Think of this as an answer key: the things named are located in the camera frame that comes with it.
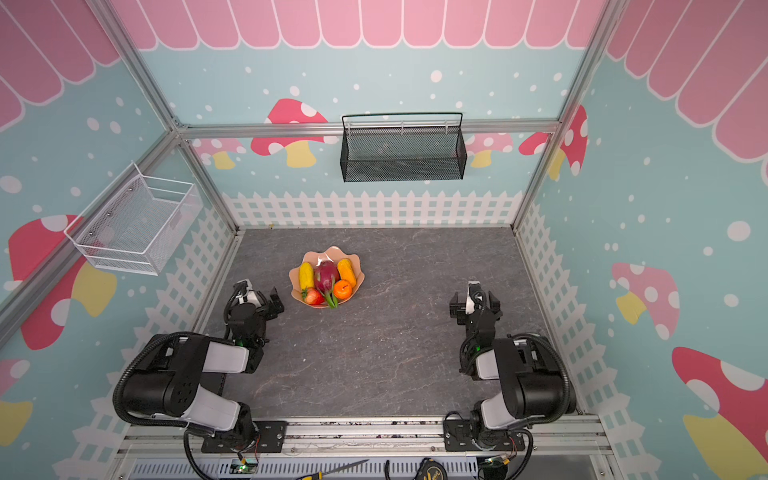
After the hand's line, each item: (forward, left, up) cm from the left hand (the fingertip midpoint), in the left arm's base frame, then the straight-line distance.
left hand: (262, 296), depth 93 cm
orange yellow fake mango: (+11, -25, -1) cm, 27 cm away
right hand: (+1, -65, +3) cm, 66 cm away
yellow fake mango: (+9, -12, -1) cm, 15 cm away
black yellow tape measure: (-43, -50, -4) cm, 66 cm away
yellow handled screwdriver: (-44, -25, -5) cm, 51 cm away
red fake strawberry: (0, -16, +1) cm, 16 cm away
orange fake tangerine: (+2, -25, +2) cm, 25 cm away
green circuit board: (-43, -6, -9) cm, 44 cm away
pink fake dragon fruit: (+7, -19, +2) cm, 21 cm away
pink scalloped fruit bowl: (+19, -19, -2) cm, 27 cm away
